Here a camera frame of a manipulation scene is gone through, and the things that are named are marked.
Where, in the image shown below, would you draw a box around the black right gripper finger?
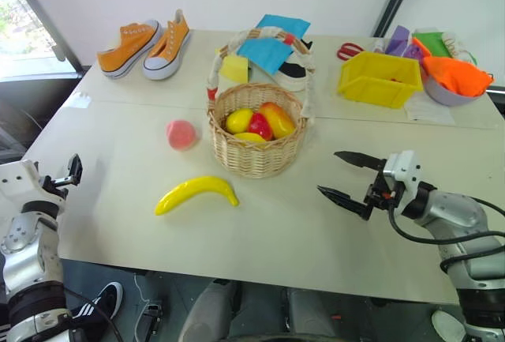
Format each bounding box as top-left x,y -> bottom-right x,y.
333,150 -> 387,171
316,185 -> 374,222

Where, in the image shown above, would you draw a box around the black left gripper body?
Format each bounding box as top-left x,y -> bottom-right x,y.
40,174 -> 80,201

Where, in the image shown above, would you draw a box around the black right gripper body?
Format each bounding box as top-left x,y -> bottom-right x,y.
363,167 -> 407,212

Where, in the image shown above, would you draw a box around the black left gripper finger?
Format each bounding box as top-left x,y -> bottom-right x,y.
66,153 -> 84,186

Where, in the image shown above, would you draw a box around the yellow plastic toy banana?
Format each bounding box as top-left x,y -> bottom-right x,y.
233,131 -> 269,145

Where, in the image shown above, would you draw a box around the small white plastic piece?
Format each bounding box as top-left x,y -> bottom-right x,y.
72,90 -> 93,109

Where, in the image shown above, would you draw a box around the yellow plastic bin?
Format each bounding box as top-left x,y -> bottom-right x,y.
336,50 -> 425,110

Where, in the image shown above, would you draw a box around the white printed paper sheet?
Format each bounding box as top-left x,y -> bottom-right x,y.
403,92 -> 457,126

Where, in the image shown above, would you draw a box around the orange yellow mango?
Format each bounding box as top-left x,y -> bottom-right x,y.
257,101 -> 297,140

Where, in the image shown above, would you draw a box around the red apple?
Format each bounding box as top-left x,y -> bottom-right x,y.
246,111 -> 275,142

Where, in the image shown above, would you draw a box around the lilac bowl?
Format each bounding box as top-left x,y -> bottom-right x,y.
419,65 -> 495,107

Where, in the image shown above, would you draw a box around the red scissors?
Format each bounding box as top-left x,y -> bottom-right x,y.
335,42 -> 366,62

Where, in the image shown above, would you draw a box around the pink peach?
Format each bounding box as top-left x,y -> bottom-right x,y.
165,118 -> 199,152

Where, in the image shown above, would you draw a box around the black and white shoe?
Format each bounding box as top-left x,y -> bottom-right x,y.
271,39 -> 317,93

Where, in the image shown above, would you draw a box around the purple box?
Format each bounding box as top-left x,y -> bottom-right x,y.
383,24 -> 426,60

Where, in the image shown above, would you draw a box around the orange canvas sneaker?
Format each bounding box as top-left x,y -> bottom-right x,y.
141,9 -> 191,81
96,19 -> 163,80

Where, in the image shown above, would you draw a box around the black sneaker with white stripes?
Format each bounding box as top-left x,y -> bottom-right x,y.
69,281 -> 125,334

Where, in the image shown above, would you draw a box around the orange cloth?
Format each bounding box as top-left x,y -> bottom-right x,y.
411,36 -> 496,99

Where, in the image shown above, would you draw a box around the yellow lemon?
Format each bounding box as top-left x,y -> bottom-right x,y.
225,107 -> 255,135

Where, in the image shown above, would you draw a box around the green paper pack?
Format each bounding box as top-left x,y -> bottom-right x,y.
413,31 -> 453,59

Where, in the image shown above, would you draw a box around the blue paper sheet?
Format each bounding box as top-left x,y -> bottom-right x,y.
255,13 -> 312,39
237,36 -> 295,76

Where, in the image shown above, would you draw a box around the dark rounded grey robot legs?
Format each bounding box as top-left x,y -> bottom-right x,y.
176,277 -> 337,342

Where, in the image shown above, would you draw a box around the clear bag of rubber bands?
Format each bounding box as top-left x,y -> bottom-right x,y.
440,31 -> 479,66

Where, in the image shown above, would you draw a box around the yellow sponge block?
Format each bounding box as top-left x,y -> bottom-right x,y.
219,55 -> 250,83

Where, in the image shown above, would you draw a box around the black device on floor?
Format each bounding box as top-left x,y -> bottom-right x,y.
135,301 -> 163,342

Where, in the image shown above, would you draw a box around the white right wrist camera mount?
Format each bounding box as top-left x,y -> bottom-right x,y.
381,149 -> 424,217

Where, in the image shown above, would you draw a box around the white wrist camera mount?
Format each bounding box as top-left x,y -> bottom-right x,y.
381,149 -> 424,217
0,159 -> 67,212

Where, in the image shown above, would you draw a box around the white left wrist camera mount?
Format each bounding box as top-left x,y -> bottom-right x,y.
0,159 -> 67,212

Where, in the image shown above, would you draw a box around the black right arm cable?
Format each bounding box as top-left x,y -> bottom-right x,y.
387,195 -> 505,276

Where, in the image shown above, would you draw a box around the wicker basket with handle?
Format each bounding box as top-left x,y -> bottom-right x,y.
205,27 -> 317,179

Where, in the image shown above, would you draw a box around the dark window frame post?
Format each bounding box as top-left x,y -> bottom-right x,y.
6,0 -> 92,75

